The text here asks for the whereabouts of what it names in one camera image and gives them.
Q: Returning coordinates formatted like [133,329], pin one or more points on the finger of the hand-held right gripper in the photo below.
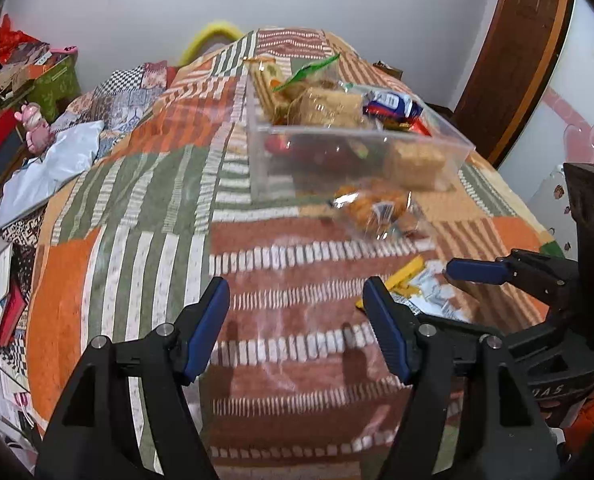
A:
[477,271]

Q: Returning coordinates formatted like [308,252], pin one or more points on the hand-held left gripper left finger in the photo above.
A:
[207,330]

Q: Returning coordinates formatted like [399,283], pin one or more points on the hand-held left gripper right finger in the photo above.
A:
[388,335]

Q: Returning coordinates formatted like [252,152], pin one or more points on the white printed snack packet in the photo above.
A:
[439,297]

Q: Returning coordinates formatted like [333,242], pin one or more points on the yellow snack packet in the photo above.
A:
[402,276]

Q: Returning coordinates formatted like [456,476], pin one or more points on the square golden cake packet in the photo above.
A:
[417,165]

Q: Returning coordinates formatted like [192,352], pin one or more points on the clear packet of orange pastries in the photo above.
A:
[372,201]

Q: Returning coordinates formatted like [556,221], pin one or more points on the clear plastic container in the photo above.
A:
[277,180]

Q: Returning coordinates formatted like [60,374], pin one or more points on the red snack packet white label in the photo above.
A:
[337,151]

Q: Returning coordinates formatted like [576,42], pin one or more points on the blue and white snack packet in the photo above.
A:
[392,103]

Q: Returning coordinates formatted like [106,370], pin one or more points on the red biscuit packet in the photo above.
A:
[279,144]

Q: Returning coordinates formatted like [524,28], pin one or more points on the clear bag of crackers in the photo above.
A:
[327,107]

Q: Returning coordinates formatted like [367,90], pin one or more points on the brown cake packet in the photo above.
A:
[267,91]

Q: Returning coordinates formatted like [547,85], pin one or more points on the green snack packet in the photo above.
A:
[302,72]

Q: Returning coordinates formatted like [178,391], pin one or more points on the white wardrobe pink print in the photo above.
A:
[567,125]

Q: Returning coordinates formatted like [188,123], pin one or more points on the striped patchwork blanket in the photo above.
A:
[152,210]

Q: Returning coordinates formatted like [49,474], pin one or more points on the brown wooden door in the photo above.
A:
[517,50]

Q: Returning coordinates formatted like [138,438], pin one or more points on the red book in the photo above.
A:
[12,315]

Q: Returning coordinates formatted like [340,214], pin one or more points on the cardboard box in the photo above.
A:
[389,71]

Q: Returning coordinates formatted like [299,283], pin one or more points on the pale blue cloth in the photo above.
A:
[52,165]

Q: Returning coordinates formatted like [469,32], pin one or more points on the checkered patterned quilt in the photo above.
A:
[127,95]

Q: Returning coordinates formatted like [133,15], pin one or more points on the pink plush toy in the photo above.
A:
[36,130]

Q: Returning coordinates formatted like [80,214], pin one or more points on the green storage box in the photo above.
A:
[57,87]

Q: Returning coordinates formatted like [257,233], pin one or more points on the yellow curved cushion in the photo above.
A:
[212,32]

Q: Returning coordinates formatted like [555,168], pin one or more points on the pile of papers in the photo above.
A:
[27,62]

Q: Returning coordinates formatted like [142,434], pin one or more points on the red plastic bag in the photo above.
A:
[12,37]

